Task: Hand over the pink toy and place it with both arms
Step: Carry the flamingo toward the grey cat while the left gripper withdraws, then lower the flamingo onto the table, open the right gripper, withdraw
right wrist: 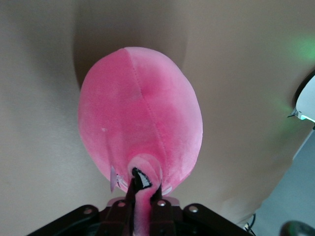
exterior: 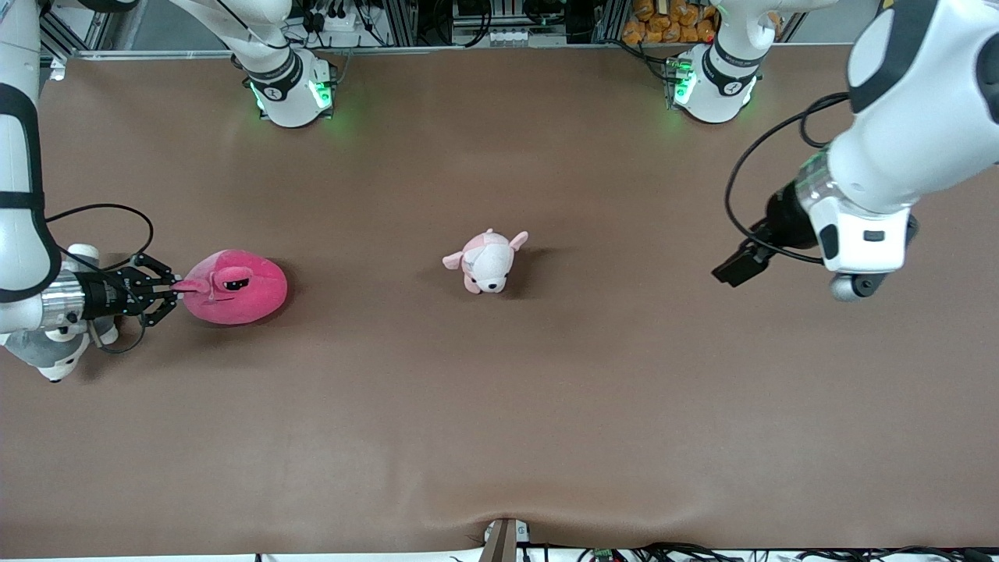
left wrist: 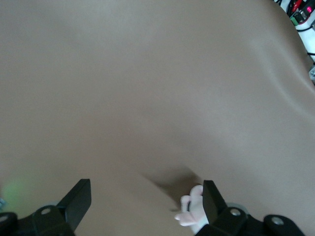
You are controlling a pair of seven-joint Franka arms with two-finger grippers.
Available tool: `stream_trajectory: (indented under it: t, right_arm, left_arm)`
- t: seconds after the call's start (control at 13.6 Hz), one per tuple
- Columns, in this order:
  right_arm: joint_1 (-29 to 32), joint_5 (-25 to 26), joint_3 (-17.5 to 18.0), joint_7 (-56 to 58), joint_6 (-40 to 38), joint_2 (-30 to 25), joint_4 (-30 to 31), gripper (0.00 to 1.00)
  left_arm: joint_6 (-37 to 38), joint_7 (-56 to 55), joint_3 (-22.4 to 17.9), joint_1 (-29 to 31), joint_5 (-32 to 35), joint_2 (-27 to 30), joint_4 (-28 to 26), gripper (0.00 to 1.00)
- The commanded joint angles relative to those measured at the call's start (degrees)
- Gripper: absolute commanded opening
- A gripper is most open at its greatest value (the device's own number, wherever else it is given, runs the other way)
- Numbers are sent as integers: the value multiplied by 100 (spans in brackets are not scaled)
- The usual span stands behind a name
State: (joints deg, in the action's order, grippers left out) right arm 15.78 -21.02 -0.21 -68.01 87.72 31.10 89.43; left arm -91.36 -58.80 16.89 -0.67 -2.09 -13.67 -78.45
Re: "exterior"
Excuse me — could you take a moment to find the white power strip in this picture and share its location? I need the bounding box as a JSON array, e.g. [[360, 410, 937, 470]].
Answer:
[[306, 6, 361, 34]]

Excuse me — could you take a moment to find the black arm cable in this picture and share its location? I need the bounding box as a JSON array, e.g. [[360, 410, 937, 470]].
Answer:
[[43, 203, 155, 354], [723, 91, 853, 264]]

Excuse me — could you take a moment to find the pale pink white plush dog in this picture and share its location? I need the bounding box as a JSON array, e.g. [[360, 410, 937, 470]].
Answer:
[[443, 229, 529, 295]]

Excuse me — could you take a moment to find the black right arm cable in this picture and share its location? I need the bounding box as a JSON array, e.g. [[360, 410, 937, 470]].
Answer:
[[43, 203, 155, 354]]

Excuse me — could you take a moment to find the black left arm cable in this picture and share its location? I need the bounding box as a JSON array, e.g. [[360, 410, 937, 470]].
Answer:
[[723, 91, 853, 264]]

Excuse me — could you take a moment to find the grey white husky plush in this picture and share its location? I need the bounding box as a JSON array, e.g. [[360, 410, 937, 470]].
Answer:
[[0, 244, 119, 383]]

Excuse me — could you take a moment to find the aluminium bracket post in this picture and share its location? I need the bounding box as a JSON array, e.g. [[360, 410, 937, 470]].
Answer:
[[478, 518, 532, 562]]

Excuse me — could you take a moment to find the round hot pink plush toy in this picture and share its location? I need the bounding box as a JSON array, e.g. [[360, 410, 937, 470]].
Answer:
[[170, 249, 289, 326]]

